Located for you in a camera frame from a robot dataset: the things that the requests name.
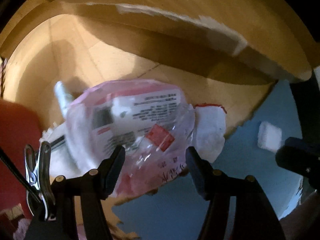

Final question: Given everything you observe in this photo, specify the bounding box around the blue foam floor mat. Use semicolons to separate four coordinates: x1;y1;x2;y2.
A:
112;80;305;240

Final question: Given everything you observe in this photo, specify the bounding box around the white tissue with red edge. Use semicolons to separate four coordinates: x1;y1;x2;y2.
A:
192;102;227;163

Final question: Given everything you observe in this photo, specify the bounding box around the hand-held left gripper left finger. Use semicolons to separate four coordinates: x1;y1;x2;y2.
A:
24;145;126;240

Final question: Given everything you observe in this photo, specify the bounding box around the pink plastic wipes packet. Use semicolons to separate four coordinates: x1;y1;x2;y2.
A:
65;79;196;197

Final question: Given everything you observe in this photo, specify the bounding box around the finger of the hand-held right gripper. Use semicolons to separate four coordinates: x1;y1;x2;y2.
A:
275;137;320;180

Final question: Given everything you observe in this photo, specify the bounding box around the cardboard box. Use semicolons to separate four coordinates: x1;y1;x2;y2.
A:
0;0;313;83

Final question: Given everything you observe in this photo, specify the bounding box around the red object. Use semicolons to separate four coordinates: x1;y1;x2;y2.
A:
0;99;44;217

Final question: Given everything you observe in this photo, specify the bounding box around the metal spring clip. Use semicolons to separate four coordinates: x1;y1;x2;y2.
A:
24;141;56;222

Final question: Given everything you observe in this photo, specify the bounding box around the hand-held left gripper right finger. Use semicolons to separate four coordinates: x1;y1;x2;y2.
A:
185;146;287;240

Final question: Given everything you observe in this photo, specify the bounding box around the black cable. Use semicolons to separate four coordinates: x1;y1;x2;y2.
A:
0;146;43;204

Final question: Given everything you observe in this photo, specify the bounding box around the white plastic tube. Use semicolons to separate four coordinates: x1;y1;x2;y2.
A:
54;81;75;115

